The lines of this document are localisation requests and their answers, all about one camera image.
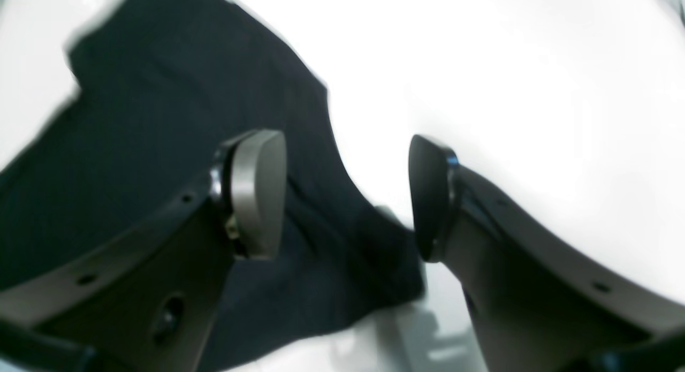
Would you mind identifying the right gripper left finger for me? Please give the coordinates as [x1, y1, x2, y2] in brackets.
[1, 129, 287, 371]

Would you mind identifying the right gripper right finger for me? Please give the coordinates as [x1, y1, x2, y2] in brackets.
[408, 135, 684, 371]

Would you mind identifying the black T-shirt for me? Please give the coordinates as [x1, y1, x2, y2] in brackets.
[2, 0, 424, 371]

